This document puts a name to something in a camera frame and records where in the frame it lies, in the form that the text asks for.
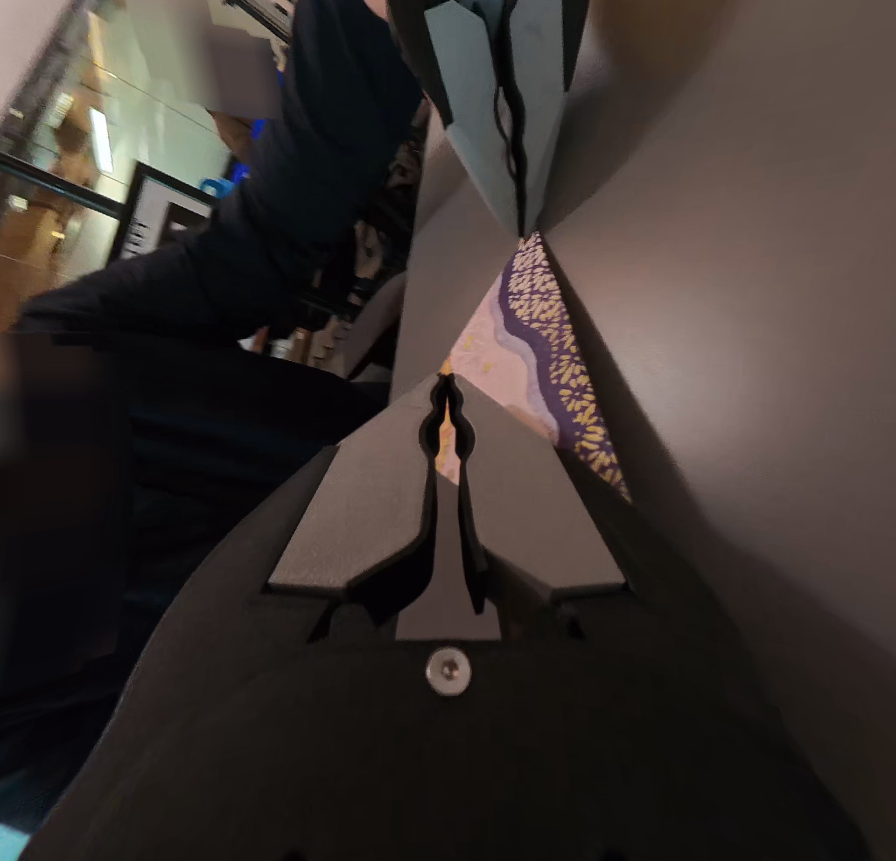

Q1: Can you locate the purple floral patterned origami paper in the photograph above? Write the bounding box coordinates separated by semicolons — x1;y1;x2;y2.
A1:
435;230;632;505

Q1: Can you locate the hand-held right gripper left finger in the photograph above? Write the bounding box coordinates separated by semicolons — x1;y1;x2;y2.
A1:
266;373;450;627

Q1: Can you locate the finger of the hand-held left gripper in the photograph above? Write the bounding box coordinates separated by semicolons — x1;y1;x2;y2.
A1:
511;0;567;239
423;0;522;239

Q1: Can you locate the glass window with dark frame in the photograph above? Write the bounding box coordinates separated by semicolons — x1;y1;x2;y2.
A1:
0;0;239;330

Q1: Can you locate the person's left forearm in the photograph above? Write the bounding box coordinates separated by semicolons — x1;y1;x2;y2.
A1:
14;0;429;347

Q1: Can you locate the black framed computer monitor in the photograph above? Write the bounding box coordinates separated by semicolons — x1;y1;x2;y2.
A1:
108;161;218;263

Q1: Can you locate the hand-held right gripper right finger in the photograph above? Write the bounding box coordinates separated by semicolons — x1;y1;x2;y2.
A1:
447;373;627;616

